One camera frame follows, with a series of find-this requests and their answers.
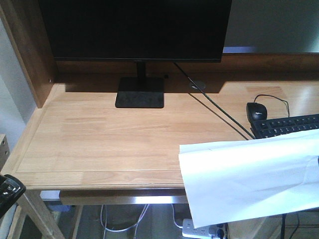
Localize grey desk cable grommet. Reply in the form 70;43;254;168
189;81;206;90

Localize black computer monitor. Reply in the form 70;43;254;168
39;0;232;109

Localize wooden chair with cushion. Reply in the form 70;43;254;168
0;134;10;170

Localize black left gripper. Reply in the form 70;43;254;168
0;174;26;218

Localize white paper sheet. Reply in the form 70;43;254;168
178;129;319;228

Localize black computer mouse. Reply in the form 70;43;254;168
246;103;268;123

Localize wooden desk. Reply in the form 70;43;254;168
0;0;319;239

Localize black monitor cable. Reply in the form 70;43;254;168
173;62;254;140

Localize black keyboard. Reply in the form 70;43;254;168
251;114;319;139

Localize white power strip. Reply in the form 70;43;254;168
182;219;227;239

